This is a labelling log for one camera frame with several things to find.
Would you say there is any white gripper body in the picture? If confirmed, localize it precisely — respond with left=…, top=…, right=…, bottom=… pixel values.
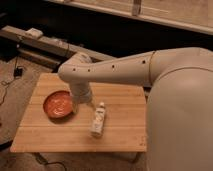
left=69, top=82, right=92, bottom=103

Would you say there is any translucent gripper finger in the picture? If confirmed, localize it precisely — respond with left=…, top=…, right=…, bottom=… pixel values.
left=72, top=102, right=79, bottom=114
left=87, top=101, right=95, bottom=108

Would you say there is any white plastic bottle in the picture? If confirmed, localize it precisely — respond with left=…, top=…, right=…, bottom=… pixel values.
left=91, top=102, right=106, bottom=137

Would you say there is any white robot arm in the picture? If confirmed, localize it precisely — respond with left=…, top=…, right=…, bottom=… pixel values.
left=58, top=48, right=213, bottom=171

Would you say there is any orange ceramic bowl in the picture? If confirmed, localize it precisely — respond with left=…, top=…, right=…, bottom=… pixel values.
left=43, top=90, right=73, bottom=118

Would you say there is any wooden table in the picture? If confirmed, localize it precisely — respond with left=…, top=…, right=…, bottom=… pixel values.
left=11, top=73, right=146, bottom=153

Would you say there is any black power adapter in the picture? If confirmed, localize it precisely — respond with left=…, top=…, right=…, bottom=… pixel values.
left=13, top=67, right=23, bottom=77

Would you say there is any white small box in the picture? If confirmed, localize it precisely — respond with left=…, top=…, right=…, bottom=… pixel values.
left=25, top=28, right=43, bottom=38

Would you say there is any long wooden beam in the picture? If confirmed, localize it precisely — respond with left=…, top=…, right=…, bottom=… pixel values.
left=0, top=25, right=113, bottom=61

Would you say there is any black cable on floor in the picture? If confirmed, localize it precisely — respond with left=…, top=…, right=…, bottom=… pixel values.
left=0, top=54, right=21, bottom=107

